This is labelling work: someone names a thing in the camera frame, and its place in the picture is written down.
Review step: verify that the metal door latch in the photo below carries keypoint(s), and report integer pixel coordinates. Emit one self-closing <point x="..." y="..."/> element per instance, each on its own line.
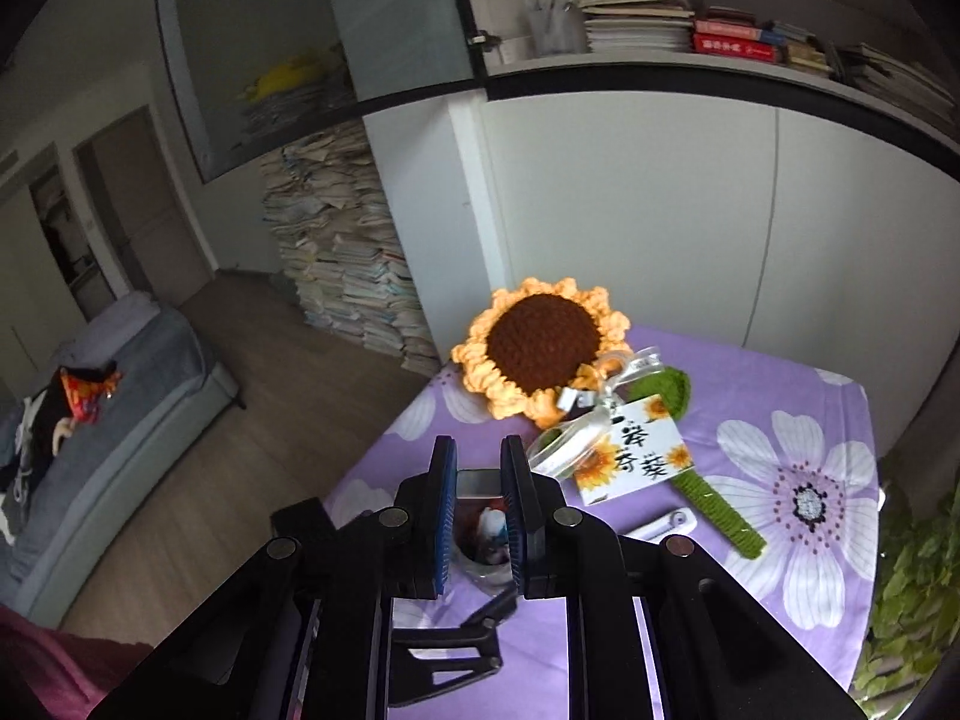
<point x="484" y="39"/>

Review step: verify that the grey sofa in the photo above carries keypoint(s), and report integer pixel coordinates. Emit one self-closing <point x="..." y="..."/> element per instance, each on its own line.
<point x="135" y="405"/>

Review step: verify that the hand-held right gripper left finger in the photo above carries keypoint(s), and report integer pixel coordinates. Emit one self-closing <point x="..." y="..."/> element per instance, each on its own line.
<point x="448" y="517"/>

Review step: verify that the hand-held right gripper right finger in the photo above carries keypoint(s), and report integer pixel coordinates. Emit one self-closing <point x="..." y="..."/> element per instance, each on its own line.
<point x="516" y="517"/>

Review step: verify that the small white tag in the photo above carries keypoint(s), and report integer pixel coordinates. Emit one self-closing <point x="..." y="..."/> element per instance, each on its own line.
<point x="574" y="399"/>

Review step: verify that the yellow object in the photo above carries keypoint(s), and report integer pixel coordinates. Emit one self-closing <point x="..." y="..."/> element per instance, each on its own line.
<point x="289" y="75"/>

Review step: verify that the green leafy plant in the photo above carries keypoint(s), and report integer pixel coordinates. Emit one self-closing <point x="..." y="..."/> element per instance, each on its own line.
<point x="915" y="585"/>

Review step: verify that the white cabinet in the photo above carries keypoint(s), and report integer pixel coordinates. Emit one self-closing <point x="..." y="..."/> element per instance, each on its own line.
<point x="637" y="202"/>

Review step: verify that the row of books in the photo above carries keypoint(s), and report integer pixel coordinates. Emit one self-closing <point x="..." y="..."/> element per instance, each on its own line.
<point x="885" y="82"/>

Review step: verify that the stack of magazines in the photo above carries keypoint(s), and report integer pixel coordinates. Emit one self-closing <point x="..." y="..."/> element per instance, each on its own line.
<point x="637" y="22"/>

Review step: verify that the purple floral tablecloth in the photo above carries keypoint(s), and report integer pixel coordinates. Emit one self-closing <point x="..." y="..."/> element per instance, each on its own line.
<point x="750" y="390"/>

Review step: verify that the brown door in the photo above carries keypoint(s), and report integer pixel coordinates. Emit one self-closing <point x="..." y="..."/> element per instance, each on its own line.
<point x="150" y="202"/>

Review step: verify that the grey fabric pen holder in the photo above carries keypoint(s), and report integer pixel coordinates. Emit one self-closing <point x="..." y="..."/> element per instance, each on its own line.
<point x="480" y="566"/>

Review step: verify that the sunflower print card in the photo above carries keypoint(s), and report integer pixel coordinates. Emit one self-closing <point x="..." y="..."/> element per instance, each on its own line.
<point x="637" y="457"/>

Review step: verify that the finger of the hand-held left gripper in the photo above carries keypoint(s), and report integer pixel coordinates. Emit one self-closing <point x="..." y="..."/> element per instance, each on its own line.
<point x="304" y="517"/>
<point x="435" y="636"/>

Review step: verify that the tall stack of papers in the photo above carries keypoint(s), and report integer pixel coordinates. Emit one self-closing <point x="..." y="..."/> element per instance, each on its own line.
<point x="352" y="277"/>

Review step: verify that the crochet sunflower with green stem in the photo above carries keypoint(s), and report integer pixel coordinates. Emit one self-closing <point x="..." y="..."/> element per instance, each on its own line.
<point x="540" y="337"/>

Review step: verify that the red books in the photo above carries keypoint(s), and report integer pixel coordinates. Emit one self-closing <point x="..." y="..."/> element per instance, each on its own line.
<point x="731" y="45"/>

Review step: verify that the white correction tape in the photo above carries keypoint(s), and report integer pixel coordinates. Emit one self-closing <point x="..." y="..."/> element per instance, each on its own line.
<point x="660" y="525"/>

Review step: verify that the pile of clothes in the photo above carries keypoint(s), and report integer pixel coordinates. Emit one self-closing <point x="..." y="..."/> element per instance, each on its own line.
<point x="82" y="390"/>

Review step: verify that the clear cup with pens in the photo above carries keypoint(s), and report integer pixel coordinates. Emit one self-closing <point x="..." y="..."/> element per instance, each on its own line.
<point x="551" y="30"/>

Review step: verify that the clear ribbon bow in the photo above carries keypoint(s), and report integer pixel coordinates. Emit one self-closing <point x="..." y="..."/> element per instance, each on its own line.
<point x="555" y="450"/>

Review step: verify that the glass cabinet door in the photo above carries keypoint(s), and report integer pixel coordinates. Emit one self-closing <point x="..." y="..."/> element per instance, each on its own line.
<point x="300" y="15"/>

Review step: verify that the pink clothing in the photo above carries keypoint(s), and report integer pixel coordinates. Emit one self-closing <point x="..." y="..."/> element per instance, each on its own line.
<point x="52" y="667"/>

